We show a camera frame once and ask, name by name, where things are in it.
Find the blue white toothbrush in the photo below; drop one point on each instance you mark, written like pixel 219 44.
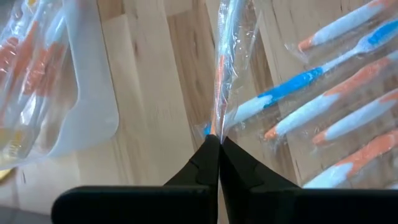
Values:
pixel 295 82

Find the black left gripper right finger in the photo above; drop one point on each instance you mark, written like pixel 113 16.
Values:
pixel 311 207

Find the yellow cloth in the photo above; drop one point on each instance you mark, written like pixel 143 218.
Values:
pixel 3 175

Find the clear plastic bin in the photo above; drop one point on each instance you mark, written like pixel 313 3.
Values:
pixel 93 109

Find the pile of bagged toothbrushes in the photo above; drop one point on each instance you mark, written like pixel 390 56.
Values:
pixel 351 119

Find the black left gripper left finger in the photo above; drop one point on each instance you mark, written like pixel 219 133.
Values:
pixel 140 205

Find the orange white toothbrush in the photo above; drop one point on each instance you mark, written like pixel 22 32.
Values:
pixel 46 65
pixel 26 46
pixel 311 112
pixel 342 21
pixel 222 71
pixel 367 152
pixel 7 53

